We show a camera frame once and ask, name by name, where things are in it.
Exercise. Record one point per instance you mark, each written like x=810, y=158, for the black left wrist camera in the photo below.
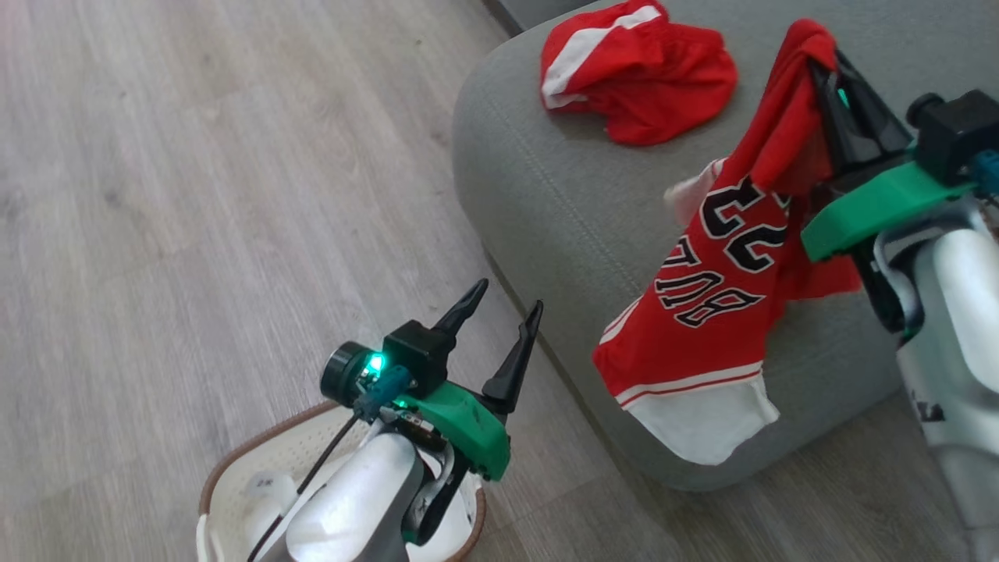
x=406, y=355

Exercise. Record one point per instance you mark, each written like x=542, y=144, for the red white basketball jersey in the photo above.
x=702, y=312

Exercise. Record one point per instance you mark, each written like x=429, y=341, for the grey fabric sofa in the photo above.
x=577, y=218

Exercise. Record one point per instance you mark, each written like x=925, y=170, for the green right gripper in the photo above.
x=882, y=204

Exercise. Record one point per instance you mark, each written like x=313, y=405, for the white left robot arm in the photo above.
x=351, y=507

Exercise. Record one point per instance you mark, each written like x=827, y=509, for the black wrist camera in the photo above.
x=956, y=133
x=406, y=355

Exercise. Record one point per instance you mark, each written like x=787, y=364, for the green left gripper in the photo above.
x=468, y=425

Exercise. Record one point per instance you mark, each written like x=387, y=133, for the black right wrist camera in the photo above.
x=956, y=133

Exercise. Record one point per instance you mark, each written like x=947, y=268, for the red white-striped shorts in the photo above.
x=648, y=78

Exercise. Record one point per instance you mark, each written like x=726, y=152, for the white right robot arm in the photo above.
x=960, y=328

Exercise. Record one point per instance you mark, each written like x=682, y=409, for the white perforated laundry basket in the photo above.
x=234, y=484

